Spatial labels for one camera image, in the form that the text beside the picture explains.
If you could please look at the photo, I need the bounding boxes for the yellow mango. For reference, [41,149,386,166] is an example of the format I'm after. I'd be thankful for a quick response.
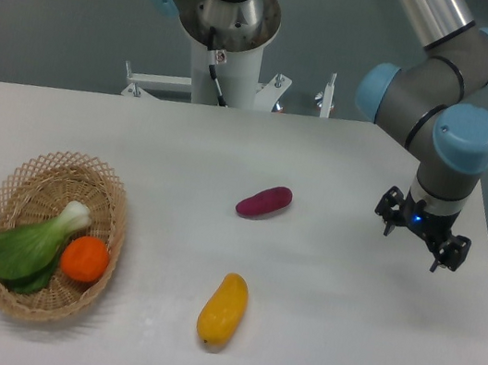
[196,273,250,353]

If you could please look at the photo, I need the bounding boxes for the green bok choy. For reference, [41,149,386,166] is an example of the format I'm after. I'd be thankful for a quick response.
[0,201,92,295]

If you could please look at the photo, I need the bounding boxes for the woven wicker basket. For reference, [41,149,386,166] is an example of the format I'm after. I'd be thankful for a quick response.
[0,152,127,322]

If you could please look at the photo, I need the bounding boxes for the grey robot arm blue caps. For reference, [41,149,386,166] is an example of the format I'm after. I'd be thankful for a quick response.
[152,0,488,271]

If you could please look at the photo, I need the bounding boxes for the purple sweet potato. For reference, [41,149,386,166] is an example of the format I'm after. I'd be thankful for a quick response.
[235,186,293,218]

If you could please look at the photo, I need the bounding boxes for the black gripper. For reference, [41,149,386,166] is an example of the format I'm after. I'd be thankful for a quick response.
[374,186,471,273]

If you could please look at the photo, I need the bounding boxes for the orange fruit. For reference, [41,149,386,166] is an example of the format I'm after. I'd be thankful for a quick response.
[60,236,110,284]

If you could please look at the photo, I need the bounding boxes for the black cable on pedestal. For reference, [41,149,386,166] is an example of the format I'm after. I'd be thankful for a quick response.
[196,26,242,109]

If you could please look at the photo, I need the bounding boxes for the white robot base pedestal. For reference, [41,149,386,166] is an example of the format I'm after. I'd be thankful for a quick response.
[119,0,352,131]

